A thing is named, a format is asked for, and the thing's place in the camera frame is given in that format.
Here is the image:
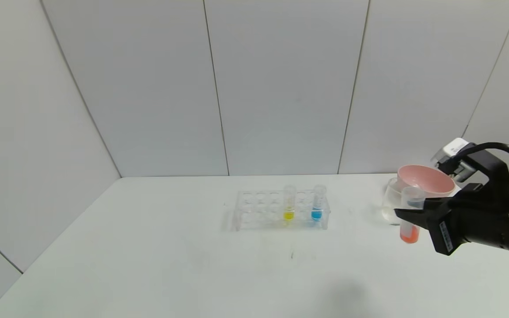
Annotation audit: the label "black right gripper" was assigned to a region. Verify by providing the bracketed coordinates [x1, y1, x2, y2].
[394, 195, 509, 256]

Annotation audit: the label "test tube with red liquid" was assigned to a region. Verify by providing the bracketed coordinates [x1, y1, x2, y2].
[399, 186, 425, 244]

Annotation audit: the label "test tube with yellow liquid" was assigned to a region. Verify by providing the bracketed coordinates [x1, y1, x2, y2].
[283, 185, 297, 222]

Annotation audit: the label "clear glass beaker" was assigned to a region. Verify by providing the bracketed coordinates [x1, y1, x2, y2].
[382, 178, 418, 225]

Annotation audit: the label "test tube with blue liquid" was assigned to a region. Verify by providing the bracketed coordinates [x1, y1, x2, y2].
[311, 185, 328, 222]

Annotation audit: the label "clear plastic test tube rack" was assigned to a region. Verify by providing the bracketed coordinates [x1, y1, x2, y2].
[232, 190, 331, 231]

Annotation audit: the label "pink bowl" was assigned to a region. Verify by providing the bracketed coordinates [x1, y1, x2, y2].
[397, 165, 456, 198]

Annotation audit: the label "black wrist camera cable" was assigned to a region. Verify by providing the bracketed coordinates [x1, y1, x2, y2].
[453, 142, 509, 159]

